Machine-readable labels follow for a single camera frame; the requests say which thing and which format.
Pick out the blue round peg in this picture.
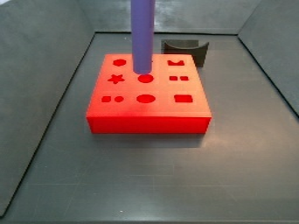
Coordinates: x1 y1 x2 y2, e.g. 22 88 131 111
131 0 155 74

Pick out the red shape-sorting block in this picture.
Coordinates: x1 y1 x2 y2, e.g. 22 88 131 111
87 54 211 134

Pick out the dark grey curved holder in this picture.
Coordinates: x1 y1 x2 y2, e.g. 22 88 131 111
162 39 210 67

